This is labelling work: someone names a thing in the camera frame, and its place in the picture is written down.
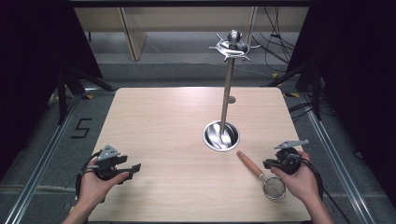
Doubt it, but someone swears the metal floor rail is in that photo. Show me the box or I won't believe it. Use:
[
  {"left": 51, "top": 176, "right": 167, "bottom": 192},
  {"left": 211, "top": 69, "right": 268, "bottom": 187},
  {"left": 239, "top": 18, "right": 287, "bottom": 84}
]
[
  {"left": 3, "top": 92, "right": 83, "bottom": 224},
  {"left": 297, "top": 92, "right": 376, "bottom": 224}
]

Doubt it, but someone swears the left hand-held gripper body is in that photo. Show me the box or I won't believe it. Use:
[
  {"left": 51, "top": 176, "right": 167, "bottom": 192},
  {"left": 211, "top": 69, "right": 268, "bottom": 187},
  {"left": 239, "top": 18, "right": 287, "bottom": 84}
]
[{"left": 92, "top": 144, "right": 121, "bottom": 182}]

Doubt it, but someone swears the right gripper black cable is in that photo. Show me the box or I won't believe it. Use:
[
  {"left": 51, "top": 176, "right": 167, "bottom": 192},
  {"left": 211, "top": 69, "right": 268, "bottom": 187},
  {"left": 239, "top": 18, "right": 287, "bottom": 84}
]
[{"left": 289, "top": 154, "right": 353, "bottom": 224}]

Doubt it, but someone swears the person's left hand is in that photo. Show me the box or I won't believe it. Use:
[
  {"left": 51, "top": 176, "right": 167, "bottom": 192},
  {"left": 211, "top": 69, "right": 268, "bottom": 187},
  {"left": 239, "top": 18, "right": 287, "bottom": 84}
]
[{"left": 77, "top": 168, "right": 131, "bottom": 206}]

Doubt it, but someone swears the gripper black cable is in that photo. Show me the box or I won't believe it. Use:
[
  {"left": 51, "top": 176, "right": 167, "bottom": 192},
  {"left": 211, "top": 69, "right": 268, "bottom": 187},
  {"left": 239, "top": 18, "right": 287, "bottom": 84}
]
[
  {"left": 75, "top": 149, "right": 104, "bottom": 201},
  {"left": 289, "top": 154, "right": 353, "bottom": 224}
]

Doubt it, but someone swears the mesh strainer with wooden handle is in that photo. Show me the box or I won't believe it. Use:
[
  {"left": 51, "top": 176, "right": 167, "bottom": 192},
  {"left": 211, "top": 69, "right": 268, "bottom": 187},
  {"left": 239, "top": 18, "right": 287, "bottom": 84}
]
[{"left": 235, "top": 150, "right": 287, "bottom": 201}]

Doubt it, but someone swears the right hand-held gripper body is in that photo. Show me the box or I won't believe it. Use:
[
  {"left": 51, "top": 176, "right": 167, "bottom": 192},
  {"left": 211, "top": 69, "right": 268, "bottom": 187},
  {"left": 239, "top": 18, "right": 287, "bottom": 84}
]
[{"left": 274, "top": 139, "right": 310, "bottom": 175}]

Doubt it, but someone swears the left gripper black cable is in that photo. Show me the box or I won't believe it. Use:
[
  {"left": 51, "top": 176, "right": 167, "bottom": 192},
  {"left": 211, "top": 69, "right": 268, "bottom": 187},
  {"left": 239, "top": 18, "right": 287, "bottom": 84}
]
[{"left": 75, "top": 149, "right": 104, "bottom": 201}]

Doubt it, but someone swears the person's right hand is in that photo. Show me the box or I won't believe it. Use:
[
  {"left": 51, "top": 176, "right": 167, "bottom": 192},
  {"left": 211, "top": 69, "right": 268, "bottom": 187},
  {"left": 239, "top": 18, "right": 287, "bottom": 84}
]
[{"left": 270, "top": 150, "right": 322, "bottom": 203}]

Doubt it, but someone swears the steel utensil rack stand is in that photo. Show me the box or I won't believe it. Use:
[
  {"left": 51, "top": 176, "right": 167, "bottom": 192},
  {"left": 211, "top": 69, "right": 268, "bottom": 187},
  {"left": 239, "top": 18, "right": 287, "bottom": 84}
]
[{"left": 202, "top": 29, "right": 262, "bottom": 153}]

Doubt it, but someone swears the black floor cables bundle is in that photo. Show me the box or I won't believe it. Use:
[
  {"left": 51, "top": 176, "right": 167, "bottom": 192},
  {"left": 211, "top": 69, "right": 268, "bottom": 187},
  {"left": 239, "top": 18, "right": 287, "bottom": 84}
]
[{"left": 251, "top": 6, "right": 297, "bottom": 67}]

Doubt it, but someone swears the light wooden furniture panel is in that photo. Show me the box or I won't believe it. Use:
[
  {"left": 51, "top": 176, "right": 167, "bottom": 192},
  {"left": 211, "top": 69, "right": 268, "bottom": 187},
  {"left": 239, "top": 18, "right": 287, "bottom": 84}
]
[{"left": 74, "top": 7, "right": 310, "bottom": 62}]

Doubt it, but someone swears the black metal stand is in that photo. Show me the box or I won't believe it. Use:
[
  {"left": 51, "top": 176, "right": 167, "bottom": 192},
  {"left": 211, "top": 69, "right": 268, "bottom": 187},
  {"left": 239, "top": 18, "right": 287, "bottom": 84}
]
[
  {"left": 263, "top": 57, "right": 323, "bottom": 121},
  {"left": 56, "top": 60, "right": 117, "bottom": 126}
]

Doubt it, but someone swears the black curtain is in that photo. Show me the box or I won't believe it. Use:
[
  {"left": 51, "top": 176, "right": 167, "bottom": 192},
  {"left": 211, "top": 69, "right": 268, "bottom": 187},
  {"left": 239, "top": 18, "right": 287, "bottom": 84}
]
[
  {"left": 0, "top": 0, "right": 104, "bottom": 181},
  {"left": 286, "top": 0, "right": 396, "bottom": 206}
]

